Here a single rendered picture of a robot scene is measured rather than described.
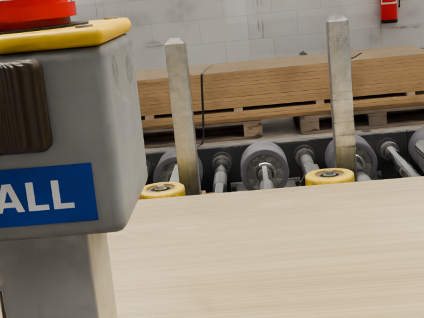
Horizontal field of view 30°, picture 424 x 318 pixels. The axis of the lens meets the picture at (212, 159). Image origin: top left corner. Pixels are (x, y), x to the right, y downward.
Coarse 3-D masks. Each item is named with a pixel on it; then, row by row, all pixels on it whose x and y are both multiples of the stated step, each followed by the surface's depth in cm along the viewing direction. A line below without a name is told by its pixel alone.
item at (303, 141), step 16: (416, 128) 192; (224, 144) 195; (240, 144) 193; (288, 144) 192; (304, 144) 192; (320, 144) 192; (400, 144) 191; (208, 160) 194; (240, 160) 193; (288, 160) 193; (320, 160) 193; (384, 160) 192; (208, 176) 195; (240, 176) 194; (304, 176) 194; (384, 176) 193; (400, 176) 193; (208, 192) 195
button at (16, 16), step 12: (12, 0) 27; (24, 0) 27; (36, 0) 27; (48, 0) 28; (60, 0) 28; (0, 12) 27; (12, 12) 27; (24, 12) 27; (36, 12) 27; (48, 12) 27; (60, 12) 28; (72, 12) 28; (0, 24) 27; (12, 24) 27; (24, 24) 27; (36, 24) 27; (48, 24) 28; (60, 24) 28
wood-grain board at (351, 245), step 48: (240, 192) 126; (288, 192) 123; (336, 192) 121; (384, 192) 118; (144, 240) 107; (192, 240) 105; (240, 240) 103; (288, 240) 101; (336, 240) 99; (384, 240) 98; (144, 288) 90; (192, 288) 88; (240, 288) 87; (288, 288) 86; (336, 288) 84; (384, 288) 83
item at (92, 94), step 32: (0, 32) 27; (32, 32) 26; (64, 32) 26; (96, 32) 25; (64, 64) 26; (96, 64) 26; (128, 64) 30; (64, 96) 26; (96, 96) 26; (128, 96) 30; (64, 128) 26; (96, 128) 26; (128, 128) 29; (0, 160) 26; (32, 160) 26; (64, 160) 26; (96, 160) 26; (128, 160) 28; (96, 192) 27; (128, 192) 28; (64, 224) 27; (96, 224) 27
